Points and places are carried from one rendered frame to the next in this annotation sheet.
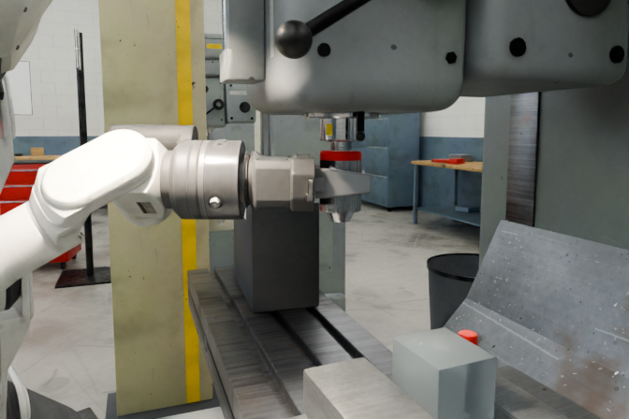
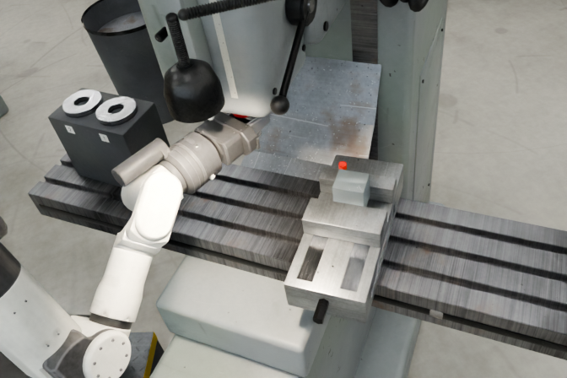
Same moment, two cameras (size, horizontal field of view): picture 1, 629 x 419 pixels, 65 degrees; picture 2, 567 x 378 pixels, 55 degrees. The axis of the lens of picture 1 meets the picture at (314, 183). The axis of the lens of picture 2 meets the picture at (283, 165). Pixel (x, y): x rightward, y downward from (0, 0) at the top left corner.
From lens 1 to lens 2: 74 cm
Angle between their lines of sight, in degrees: 51
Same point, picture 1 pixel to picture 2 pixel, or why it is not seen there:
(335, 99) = not seen: hidden behind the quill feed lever
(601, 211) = (326, 42)
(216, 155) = (203, 154)
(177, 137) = (161, 153)
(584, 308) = (332, 96)
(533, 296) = (300, 96)
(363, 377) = (324, 207)
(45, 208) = (152, 244)
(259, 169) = (228, 148)
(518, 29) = (324, 17)
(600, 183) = not seen: hidden behind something
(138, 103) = not seen: outside the picture
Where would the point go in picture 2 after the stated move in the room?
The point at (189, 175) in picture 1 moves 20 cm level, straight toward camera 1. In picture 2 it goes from (199, 174) to (305, 207)
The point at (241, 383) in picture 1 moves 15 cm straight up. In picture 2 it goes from (218, 238) to (203, 189)
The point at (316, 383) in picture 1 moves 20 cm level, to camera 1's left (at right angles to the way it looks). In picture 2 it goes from (315, 222) to (239, 295)
